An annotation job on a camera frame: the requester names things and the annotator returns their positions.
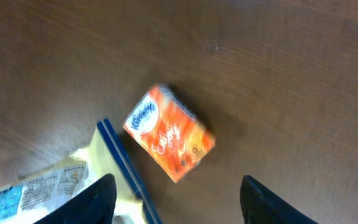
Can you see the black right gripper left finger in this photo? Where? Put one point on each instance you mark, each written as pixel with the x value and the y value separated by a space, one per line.
pixel 94 205

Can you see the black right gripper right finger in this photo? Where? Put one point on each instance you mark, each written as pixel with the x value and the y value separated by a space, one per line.
pixel 260 205

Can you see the yellow snack bag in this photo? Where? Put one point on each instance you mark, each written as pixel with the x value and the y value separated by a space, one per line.
pixel 33 198

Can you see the small orange tissue pack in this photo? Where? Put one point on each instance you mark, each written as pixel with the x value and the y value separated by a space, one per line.
pixel 172 135

